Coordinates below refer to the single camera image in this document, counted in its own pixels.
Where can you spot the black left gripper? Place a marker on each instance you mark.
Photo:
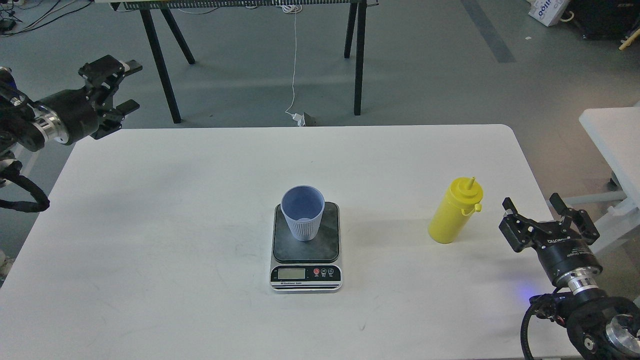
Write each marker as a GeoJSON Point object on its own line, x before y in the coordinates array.
{"type": "Point", "coordinates": [73, 114]}

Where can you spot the white cardboard box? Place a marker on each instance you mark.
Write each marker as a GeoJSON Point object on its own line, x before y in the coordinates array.
{"type": "Point", "coordinates": [548, 12]}

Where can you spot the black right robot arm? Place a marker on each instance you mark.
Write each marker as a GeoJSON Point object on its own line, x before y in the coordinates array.
{"type": "Point", "coordinates": [599, 326]}

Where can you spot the blue plastic cup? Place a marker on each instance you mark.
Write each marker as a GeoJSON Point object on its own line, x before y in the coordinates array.
{"type": "Point", "coordinates": [303, 207]}

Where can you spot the digital kitchen scale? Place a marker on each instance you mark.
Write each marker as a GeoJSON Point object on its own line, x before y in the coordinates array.
{"type": "Point", "coordinates": [313, 266]}

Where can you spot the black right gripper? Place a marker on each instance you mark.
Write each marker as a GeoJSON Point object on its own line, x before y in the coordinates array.
{"type": "Point", "coordinates": [562, 247]}

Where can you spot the white side table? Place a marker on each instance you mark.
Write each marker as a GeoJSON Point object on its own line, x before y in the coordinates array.
{"type": "Point", "coordinates": [616, 134]}

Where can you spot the white power adapter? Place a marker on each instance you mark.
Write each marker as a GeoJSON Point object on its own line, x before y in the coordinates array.
{"type": "Point", "coordinates": [304, 119]}

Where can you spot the black trestle table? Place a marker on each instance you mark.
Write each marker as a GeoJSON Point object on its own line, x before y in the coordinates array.
{"type": "Point", "coordinates": [355, 35]}

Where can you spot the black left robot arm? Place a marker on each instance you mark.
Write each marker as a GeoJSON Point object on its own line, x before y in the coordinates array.
{"type": "Point", "coordinates": [17, 119]}

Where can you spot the yellow squeeze bottle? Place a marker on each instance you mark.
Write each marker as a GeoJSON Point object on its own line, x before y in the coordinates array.
{"type": "Point", "coordinates": [461, 200]}

